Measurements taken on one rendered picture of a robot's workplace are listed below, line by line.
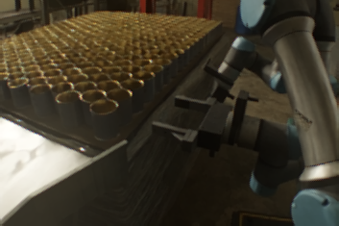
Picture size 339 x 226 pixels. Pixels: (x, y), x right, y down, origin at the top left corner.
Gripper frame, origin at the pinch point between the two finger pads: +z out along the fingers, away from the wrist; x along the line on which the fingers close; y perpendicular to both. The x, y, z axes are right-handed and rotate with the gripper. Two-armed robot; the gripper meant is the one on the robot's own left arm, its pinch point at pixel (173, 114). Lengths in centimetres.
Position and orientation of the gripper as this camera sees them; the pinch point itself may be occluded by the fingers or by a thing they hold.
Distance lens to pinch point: 60.1
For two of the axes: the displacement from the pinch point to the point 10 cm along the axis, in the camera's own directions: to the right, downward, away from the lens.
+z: -9.2, -2.1, 3.3
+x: 3.9, -4.2, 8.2
